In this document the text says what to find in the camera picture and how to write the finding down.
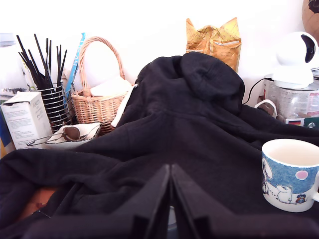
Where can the white cloth in basket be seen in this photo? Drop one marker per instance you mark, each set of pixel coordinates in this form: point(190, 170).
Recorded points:
point(109, 87)

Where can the translucent bottle grey cap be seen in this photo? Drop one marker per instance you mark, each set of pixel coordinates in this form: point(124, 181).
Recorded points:
point(10, 64)

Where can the blue cartoon coffee mug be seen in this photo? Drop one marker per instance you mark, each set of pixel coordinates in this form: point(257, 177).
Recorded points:
point(286, 184)

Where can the white printed carton box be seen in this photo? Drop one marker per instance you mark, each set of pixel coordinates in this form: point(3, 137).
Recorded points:
point(25, 119)

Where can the brown round globe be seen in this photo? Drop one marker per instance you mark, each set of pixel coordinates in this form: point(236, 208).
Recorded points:
point(310, 17)

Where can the thin black stick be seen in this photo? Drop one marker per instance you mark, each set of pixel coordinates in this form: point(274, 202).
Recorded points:
point(63, 63)
point(58, 64)
point(26, 54)
point(40, 53)
point(47, 54)
point(50, 56)

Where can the white round security camera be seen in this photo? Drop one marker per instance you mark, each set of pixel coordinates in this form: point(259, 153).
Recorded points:
point(291, 62)

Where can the black hooded sweatshirt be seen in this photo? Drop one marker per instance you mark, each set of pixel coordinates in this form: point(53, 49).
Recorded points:
point(189, 129)

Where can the metal tea strainer tongs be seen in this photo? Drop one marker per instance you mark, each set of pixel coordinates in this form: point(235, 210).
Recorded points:
point(71, 133)

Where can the blue and white tube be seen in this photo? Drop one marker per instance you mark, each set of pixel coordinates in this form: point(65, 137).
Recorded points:
point(74, 62)

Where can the white flat strip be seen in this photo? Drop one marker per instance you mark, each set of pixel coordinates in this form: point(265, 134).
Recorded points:
point(122, 107)

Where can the blue and yellow packet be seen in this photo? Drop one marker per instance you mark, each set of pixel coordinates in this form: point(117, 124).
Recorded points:
point(5, 139)

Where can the white shallow dish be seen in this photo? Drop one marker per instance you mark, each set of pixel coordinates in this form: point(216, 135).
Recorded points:
point(87, 135)

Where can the green box with flag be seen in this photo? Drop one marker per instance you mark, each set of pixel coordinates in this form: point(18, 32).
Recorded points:
point(302, 122)

